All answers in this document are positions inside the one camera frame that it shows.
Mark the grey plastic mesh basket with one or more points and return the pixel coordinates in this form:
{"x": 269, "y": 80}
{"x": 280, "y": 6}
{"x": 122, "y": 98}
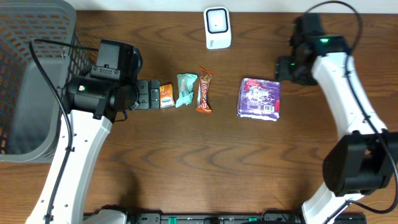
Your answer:
{"x": 30, "y": 116}

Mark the red purple snack bag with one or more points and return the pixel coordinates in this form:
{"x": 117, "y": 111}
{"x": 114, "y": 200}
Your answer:
{"x": 259, "y": 99}

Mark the brown orange candy bar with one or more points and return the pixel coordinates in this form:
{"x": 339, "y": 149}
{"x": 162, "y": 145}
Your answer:
{"x": 205, "y": 77}

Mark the teal snack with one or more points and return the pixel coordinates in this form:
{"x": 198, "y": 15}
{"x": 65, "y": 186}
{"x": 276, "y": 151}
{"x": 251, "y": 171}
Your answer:
{"x": 185, "y": 89}

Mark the orange small snack packet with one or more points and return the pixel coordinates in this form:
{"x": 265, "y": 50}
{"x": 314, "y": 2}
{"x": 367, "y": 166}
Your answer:
{"x": 166, "y": 96}

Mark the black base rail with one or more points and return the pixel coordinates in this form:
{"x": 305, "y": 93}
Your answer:
{"x": 156, "y": 218}

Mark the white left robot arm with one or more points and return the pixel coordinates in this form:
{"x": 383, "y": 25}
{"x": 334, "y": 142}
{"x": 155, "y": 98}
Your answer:
{"x": 89, "y": 104}

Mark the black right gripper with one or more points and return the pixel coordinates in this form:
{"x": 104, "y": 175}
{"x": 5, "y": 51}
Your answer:
{"x": 281, "y": 68}

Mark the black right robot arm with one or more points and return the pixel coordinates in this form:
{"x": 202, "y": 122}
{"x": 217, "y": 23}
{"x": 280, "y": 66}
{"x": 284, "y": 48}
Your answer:
{"x": 365, "y": 157}

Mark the white barcode scanner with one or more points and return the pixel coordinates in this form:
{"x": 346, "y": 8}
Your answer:
{"x": 217, "y": 28}

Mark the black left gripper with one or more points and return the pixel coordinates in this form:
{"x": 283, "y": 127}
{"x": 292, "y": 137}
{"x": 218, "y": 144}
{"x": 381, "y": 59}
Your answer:
{"x": 143, "y": 94}

